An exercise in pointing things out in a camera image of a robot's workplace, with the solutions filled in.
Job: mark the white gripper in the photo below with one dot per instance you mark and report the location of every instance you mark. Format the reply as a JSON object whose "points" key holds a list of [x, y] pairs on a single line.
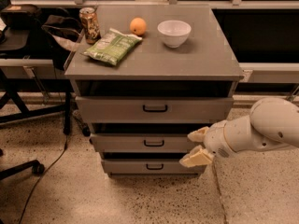
{"points": [[215, 140]]}

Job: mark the grey drawer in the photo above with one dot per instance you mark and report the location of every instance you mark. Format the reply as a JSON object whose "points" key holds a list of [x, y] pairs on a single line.
{"points": [[153, 110], [148, 167], [141, 143]]}

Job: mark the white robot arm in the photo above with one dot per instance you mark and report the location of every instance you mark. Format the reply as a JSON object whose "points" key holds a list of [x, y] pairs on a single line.
{"points": [[272, 124]]}

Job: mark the grey drawer cabinet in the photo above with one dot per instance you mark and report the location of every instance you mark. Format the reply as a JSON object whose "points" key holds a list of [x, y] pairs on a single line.
{"points": [[204, 66]]}

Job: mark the grey bottom drawer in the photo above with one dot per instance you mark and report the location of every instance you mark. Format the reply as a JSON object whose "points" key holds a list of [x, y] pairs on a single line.
{"points": [[148, 167]]}

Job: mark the grey top drawer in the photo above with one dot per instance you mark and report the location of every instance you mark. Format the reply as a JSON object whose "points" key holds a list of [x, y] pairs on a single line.
{"points": [[153, 110]]}

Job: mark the white ceramic bowl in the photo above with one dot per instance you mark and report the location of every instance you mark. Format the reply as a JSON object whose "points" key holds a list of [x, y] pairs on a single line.
{"points": [[174, 33]]}

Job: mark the green chip bag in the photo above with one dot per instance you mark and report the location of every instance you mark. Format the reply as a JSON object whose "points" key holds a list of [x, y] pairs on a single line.
{"points": [[112, 47]]}

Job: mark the orange fruit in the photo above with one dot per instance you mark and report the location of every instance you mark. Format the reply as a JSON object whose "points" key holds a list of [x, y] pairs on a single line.
{"points": [[138, 26]]}

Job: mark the black office chair base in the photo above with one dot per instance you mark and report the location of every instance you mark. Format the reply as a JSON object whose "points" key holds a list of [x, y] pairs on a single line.
{"points": [[37, 169]]}

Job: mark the patterned drink can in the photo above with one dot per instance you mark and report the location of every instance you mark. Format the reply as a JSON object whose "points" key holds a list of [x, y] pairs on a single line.
{"points": [[90, 24]]}

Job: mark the dark jacket on chair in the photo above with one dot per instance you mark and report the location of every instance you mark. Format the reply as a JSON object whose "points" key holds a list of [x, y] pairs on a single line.
{"points": [[62, 34]]}

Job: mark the black bag on desk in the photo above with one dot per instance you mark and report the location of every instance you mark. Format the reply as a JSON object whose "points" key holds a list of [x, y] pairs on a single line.
{"points": [[20, 17]]}

